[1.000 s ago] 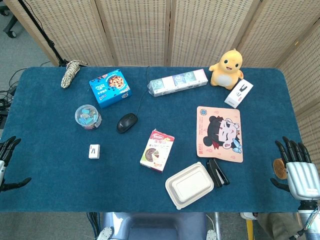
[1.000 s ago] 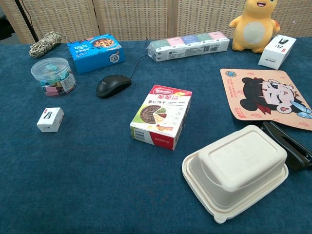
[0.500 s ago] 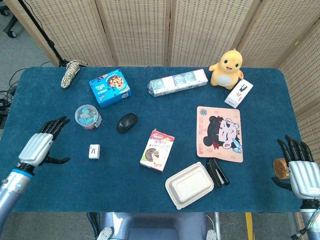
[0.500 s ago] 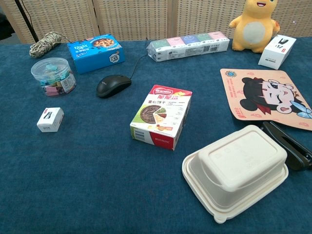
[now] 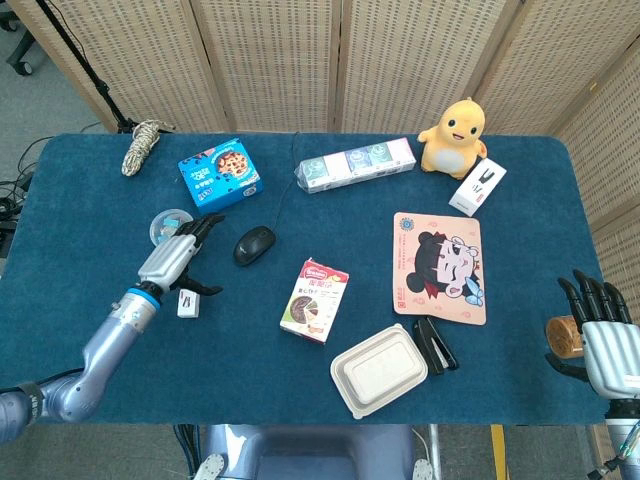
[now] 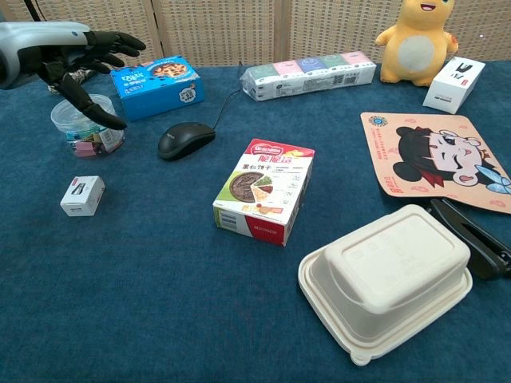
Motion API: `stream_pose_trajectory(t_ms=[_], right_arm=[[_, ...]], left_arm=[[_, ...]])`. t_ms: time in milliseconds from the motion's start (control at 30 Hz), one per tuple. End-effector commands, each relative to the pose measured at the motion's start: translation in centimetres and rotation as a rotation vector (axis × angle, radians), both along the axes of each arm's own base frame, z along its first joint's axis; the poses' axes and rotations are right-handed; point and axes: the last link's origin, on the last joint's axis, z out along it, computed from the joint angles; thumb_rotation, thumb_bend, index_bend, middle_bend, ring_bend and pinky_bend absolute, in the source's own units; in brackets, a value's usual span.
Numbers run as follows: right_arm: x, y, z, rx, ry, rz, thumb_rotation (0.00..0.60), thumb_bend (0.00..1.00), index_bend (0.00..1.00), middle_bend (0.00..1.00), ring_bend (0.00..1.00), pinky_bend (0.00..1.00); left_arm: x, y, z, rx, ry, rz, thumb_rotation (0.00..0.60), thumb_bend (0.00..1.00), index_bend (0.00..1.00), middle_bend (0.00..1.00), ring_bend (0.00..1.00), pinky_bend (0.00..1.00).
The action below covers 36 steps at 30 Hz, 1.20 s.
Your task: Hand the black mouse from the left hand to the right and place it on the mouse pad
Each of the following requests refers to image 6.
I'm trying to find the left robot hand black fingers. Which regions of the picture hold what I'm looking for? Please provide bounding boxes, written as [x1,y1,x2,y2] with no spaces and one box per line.
[0,22,147,132]

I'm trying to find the black computer mouse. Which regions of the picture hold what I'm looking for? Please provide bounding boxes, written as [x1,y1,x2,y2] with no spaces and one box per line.
[156,121,216,161]

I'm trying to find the blue cookie box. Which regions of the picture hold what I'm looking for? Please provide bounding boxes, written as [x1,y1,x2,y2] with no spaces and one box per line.
[109,55,206,122]

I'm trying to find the small white box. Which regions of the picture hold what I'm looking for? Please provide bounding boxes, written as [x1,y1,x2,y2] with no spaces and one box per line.
[59,175,106,218]

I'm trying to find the small snack packet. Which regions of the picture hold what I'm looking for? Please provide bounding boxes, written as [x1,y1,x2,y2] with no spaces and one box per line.
[212,138,316,247]

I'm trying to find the cartoon girl mouse pad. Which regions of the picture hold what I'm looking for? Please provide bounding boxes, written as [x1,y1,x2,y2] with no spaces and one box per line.
[360,111,511,215]

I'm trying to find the long white box black print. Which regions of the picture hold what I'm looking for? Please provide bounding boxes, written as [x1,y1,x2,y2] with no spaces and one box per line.
[422,56,487,115]

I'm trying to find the black tripod stand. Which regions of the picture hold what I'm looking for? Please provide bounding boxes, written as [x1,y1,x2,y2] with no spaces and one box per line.
[22,0,43,23]

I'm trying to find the clear jar of clips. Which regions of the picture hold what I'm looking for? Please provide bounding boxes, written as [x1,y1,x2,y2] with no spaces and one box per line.
[50,93,125,159]

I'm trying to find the woven folding screen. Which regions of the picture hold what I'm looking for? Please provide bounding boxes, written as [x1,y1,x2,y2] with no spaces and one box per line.
[0,0,511,69]

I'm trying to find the multicolour tissue pack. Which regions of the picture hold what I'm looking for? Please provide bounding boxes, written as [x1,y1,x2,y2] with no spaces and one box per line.
[239,51,378,103]

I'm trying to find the blue felt table cloth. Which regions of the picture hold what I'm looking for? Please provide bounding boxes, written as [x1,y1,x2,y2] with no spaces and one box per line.
[0,59,511,383]

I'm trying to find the yellow plush toy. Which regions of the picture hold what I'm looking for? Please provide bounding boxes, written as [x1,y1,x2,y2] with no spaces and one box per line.
[374,0,458,87]

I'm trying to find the beige takeout container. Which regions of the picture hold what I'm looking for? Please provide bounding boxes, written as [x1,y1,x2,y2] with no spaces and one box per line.
[297,203,474,366]

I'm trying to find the black stapler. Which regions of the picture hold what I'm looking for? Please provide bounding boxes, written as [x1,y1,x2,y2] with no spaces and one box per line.
[429,198,511,280]

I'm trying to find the patterned rope bundle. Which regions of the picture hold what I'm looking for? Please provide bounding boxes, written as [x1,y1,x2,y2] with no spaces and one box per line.
[47,67,97,93]

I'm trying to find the thin black cable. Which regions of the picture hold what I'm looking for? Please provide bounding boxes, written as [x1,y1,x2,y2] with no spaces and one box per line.
[211,60,245,131]

